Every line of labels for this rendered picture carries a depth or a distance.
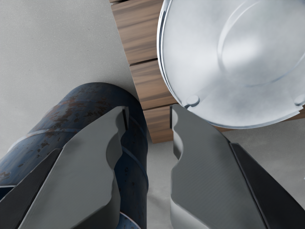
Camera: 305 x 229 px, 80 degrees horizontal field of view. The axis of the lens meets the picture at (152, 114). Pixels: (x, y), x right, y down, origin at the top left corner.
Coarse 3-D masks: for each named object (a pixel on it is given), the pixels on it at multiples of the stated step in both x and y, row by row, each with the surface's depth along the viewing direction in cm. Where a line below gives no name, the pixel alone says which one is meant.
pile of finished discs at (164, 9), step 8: (168, 0) 25; (160, 16) 27; (160, 24) 25; (160, 32) 26; (160, 40) 26; (160, 48) 27; (160, 56) 28; (160, 64) 28; (168, 88) 30; (192, 96) 31; (304, 96) 31; (192, 104) 32; (296, 104) 32; (304, 104) 31
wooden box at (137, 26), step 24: (120, 0) 29; (144, 0) 27; (120, 24) 29; (144, 24) 29; (144, 48) 31; (144, 72) 33; (144, 96) 36; (168, 96) 36; (168, 120) 39; (288, 120) 38
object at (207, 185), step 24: (192, 120) 10; (192, 144) 8; (216, 144) 8; (192, 168) 7; (216, 168) 7; (192, 192) 6; (216, 192) 6; (240, 192) 6; (192, 216) 5; (216, 216) 5; (240, 216) 5
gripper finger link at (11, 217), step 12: (48, 156) 8; (36, 168) 7; (48, 168) 7; (24, 180) 7; (36, 180) 7; (12, 192) 6; (24, 192) 6; (36, 192) 6; (0, 204) 6; (12, 204) 6; (24, 204) 6; (0, 216) 6; (12, 216) 6; (24, 216) 6; (0, 228) 5; (12, 228) 5
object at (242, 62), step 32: (192, 0) 23; (224, 0) 23; (256, 0) 23; (288, 0) 23; (192, 32) 25; (224, 32) 25; (256, 32) 25; (288, 32) 24; (192, 64) 28; (224, 64) 27; (256, 64) 27; (288, 64) 27; (224, 96) 30; (256, 96) 30; (288, 96) 30
